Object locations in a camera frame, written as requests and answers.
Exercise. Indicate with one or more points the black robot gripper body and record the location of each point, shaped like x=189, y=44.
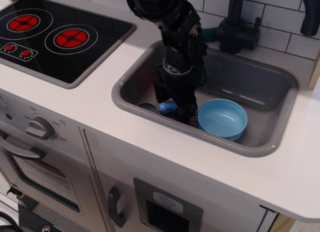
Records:
x=181, y=84

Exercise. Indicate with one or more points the grey plastic sink basin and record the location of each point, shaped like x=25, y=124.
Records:
x=265, y=92

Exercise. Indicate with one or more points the grey oven dial knob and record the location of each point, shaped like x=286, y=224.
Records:
x=40, y=128

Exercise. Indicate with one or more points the dark grey toy faucet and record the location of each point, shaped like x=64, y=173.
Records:
x=234, y=35

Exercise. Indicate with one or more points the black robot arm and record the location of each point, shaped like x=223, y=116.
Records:
x=182, y=69

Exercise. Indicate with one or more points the grey oven door handle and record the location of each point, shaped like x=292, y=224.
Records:
x=28, y=154

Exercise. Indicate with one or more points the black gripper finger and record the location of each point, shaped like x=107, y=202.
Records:
x=186, y=117
x=160, y=89

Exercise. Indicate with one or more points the light blue plastic bowl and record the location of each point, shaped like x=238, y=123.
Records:
x=223, y=118

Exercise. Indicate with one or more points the blue handled metal spoon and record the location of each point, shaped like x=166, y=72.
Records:
x=162, y=108

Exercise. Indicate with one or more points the black toy stove top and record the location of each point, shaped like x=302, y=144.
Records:
x=57, y=43

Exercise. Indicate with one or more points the grey cabinet door handle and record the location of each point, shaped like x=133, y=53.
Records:
x=117, y=218

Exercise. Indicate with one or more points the teal green toy vegetable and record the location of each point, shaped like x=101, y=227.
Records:
x=210, y=34

